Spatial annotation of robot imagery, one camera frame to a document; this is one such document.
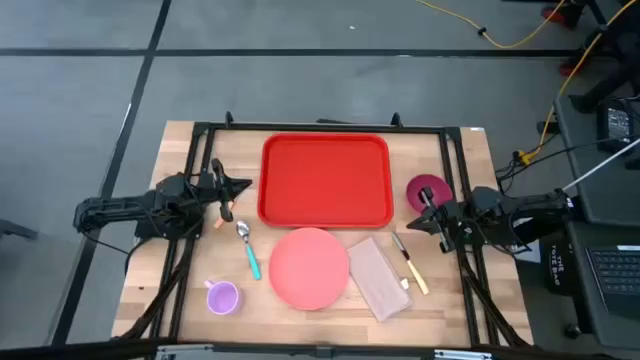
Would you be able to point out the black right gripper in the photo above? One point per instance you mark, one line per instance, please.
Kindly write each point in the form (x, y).
(450, 220)

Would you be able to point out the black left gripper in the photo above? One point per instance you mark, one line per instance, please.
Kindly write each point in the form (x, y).
(222, 192)

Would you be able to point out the magenta plastic bowl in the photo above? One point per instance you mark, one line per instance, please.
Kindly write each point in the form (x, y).
(442, 190)

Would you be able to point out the grey-pink napkin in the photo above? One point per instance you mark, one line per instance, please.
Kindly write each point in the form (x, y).
(377, 280)

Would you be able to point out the pink round plate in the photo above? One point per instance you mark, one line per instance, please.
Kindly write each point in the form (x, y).
(307, 270)

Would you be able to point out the lilac plastic mug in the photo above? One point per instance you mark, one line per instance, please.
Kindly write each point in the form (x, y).
(223, 298)

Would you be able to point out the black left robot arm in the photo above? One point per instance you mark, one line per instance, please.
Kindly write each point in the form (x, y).
(120, 207)

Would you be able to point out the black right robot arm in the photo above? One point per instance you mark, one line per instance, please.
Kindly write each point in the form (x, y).
(530, 210)

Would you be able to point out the red plastic tray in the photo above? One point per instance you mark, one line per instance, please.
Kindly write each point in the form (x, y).
(325, 180)

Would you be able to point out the white paper sheet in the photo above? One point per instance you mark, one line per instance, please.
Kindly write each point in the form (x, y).
(530, 255)

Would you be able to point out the yellow plug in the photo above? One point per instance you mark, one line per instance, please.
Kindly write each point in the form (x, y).
(525, 158)

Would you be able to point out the black tote bag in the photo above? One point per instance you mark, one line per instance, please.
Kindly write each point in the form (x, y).
(560, 270)

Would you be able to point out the white rod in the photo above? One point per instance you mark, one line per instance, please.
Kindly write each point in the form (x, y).
(600, 170)

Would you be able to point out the black caster wheel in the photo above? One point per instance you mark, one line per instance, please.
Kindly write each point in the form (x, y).
(573, 332)

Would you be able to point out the black stand leg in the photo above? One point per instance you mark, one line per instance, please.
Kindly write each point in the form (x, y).
(582, 104)

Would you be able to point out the dark laptop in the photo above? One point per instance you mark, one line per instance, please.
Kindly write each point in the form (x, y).
(617, 272)

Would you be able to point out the black power supply box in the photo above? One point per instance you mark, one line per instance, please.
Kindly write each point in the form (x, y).
(617, 122)

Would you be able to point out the grey stand foot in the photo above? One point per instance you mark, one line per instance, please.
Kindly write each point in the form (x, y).
(15, 229)

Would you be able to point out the person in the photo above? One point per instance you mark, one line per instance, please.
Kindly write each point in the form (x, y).
(627, 50)

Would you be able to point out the black metal rig frame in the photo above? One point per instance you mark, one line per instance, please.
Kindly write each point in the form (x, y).
(325, 127)

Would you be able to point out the silver table bracket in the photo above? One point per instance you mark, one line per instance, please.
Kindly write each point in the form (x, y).
(462, 355)
(185, 350)

